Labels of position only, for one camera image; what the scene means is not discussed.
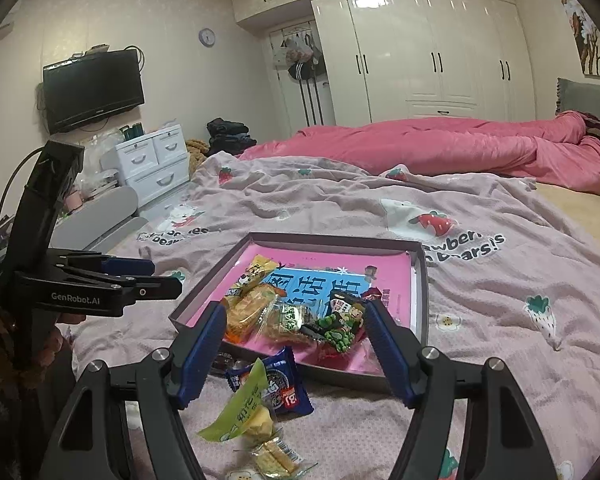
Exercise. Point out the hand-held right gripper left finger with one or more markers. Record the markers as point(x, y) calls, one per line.
point(202, 355)

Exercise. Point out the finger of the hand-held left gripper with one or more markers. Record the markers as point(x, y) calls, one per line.
point(127, 266)
point(155, 289)

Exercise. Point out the person's left hand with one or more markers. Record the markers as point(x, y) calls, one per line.
point(50, 352)

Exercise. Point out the blue cookie packet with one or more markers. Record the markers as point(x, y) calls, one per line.
point(285, 385)

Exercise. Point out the dark cardboard box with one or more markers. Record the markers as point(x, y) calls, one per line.
point(340, 244)

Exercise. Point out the brown plush toy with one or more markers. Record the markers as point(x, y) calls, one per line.
point(197, 152)

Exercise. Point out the pink book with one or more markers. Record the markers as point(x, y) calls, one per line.
point(390, 280)

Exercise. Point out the clear plastic bag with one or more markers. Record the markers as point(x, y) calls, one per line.
point(102, 155)

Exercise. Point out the grey chair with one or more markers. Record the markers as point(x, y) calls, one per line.
point(105, 205)

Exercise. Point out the strawberry printed blanket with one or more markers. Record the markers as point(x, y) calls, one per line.
point(330, 200)

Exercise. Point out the hanging bags and hats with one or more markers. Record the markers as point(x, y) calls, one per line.
point(297, 50)

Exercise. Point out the round wall clock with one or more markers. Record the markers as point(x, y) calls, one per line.
point(207, 36)

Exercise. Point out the black wall television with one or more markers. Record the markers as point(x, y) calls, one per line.
point(92, 90)

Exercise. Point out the small black candy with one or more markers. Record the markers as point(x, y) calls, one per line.
point(315, 332)

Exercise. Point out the light green snack packet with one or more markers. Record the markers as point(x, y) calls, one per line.
point(240, 410)

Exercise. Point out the yellow snack packet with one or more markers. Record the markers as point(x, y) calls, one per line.
point(252, 275)

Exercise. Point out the dark green pea packet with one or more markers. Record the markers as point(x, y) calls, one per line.
point(340, 332)

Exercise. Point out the white drawer unit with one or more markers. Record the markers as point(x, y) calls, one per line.
point(155, 170)

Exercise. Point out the clear golden pastry packet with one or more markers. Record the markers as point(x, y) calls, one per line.
point(277, 455)

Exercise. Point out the clear green label cake packet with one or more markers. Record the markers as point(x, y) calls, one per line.
point(285, 322)

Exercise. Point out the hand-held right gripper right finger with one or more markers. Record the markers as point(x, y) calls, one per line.
point(387, 355)

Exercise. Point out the person's dark fuzzy clothing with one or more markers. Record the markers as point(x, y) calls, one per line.
point(10, 425)

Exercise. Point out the grey padded headboard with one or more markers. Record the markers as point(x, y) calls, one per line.
point(590, 95)

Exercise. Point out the small brown candy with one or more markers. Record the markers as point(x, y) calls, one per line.
point(225, 362)

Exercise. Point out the red snack packet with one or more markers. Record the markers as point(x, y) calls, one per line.
point(372, 292)

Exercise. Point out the pink quilt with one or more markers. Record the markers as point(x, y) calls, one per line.
point(405, 150)

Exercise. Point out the white wardrobe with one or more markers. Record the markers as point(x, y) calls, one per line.
point(430, 60)

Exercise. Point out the dark green container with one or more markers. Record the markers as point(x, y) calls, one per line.
point(132, 131)

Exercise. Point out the black clothes pile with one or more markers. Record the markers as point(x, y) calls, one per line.
point(230, 135)

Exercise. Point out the orange cake packet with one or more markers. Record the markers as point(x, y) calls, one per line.
point(245, 315)

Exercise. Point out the beige bed sheet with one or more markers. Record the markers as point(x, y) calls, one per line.
point(590, 220)

